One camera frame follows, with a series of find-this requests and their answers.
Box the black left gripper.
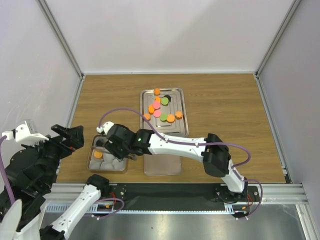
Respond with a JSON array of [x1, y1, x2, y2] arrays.
[[23, 122, 85, 189]]

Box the silver metal tongs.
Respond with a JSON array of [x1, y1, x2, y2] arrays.
[[93, 141, 138, 161]]

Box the tan round biscuit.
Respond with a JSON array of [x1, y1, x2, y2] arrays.
[[166, 114, 176, 123], [93, 151, 103, 159]]

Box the rose gold cookie tin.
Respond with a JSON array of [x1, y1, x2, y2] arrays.
[[86, 135, 128, 174]]

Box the green round cookie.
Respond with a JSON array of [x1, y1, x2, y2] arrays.
[[159, 113, 168, 122], [161, 97, 169, 106]]

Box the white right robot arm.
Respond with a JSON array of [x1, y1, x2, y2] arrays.
[[96, 121, 249, 202]]

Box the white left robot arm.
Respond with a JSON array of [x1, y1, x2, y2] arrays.
[[0, 121, 110, 240]]

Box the orange pumpkin cookie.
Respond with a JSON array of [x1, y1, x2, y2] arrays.
[[143, 113, 151, 121]]

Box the rose gold tin lid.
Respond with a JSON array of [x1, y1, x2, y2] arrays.
[[143, 154, 182, 177]]

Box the orange fish cookie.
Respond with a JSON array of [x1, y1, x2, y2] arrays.
[[148, 105, 155, 114], [155, 96, 161, 103]]

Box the pink round cookie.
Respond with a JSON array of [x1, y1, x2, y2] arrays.
[[153, 109, 162, 118], [152, 101, 161, 110]]

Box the silver metal baking tray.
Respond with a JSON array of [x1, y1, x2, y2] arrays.
[[140, 87, 189, 137]]

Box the orange swirl cookie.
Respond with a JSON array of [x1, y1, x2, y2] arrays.
[[153, 88, 161, 96]]

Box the orange leaf cookie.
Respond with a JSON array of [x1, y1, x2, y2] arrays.
[[175, 111, 183, 120]]

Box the black sandwich cookie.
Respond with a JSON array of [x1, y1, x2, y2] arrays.
[[164, 94, 172, 103]]

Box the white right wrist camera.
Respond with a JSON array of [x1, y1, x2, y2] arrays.
[[96, 121, 115, 135]]

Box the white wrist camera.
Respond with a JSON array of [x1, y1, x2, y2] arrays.
[[96, 121, 115, 135], [14, 119, 49, 146]]

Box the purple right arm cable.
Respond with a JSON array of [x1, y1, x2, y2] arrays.
[[98, 107, 264, 220]]

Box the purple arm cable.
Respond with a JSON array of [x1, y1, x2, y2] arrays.
[[98, 107, 264, 220], [0, 129, 17, 203]]

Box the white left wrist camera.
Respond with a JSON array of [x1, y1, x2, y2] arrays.
[[14, 119, 49, 146]]

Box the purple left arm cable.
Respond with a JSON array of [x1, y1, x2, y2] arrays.
[[0, 129, 17, 203]]

